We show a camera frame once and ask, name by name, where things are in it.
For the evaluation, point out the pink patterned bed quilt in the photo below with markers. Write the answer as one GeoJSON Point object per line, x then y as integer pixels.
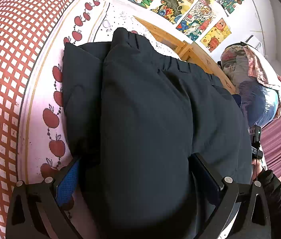
{"type": "Point", "coordinates": [33, 34]}

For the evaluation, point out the colourful doodle drawing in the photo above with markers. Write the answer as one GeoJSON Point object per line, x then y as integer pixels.
{"type": "Point", "coordinates": [196, 20]}

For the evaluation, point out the person's right hand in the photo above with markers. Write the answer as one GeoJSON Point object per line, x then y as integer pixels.
{"type": "Point", "coordinates": [257, 168]}

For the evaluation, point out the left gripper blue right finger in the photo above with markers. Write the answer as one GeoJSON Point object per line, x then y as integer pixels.
{"type": "Point", "coordinates": [244, 204]}

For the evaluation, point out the black padded jacket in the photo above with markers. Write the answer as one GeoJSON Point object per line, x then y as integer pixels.
{"type": "Point", "coordinates": [133, 119]}

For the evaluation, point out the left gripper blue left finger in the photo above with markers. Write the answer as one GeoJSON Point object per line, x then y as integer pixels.
{"type": "Point", "coordinates": [36, 209]}

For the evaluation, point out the white air conditioner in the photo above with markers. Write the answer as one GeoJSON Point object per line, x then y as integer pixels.
{"type": "Point", "coordinates": [256, 44]}

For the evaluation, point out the yellow bear drawing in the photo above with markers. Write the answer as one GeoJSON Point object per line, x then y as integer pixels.
{"type": "Point", "coordinates": [216, 35]}

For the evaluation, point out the pink floral cloth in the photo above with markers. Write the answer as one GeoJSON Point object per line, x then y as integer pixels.
{"type": "Point", "coordinates": [261, 69]}

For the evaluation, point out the plastic bag of clothes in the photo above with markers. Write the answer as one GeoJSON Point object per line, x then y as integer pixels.
{"type": "Point", "coordinates": [259, 103]}

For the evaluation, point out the wooden bed frame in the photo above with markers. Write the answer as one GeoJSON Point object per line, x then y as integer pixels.
{"type": "Point", "coordinates": [191, 53]}

